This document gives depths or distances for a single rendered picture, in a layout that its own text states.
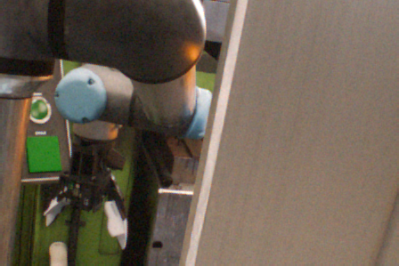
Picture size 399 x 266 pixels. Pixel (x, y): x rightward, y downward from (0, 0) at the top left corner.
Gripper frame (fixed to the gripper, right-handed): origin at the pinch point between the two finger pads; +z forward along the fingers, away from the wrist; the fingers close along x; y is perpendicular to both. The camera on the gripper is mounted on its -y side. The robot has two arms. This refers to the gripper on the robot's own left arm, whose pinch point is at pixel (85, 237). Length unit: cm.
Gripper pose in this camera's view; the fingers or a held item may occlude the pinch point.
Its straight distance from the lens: 111.4
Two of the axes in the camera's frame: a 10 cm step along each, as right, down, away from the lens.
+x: 9.6, 2.3, -1.8
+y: -2.3, 2.0, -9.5
